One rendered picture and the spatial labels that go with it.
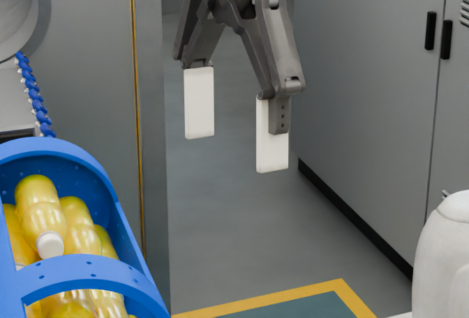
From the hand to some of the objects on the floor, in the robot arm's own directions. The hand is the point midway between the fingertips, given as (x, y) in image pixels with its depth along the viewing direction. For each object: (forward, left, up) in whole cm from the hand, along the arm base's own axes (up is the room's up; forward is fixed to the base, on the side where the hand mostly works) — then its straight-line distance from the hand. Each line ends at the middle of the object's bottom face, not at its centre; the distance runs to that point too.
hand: (234, 141), depth 96 cm
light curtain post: (-24, -131, -152) cm, 203 cm away
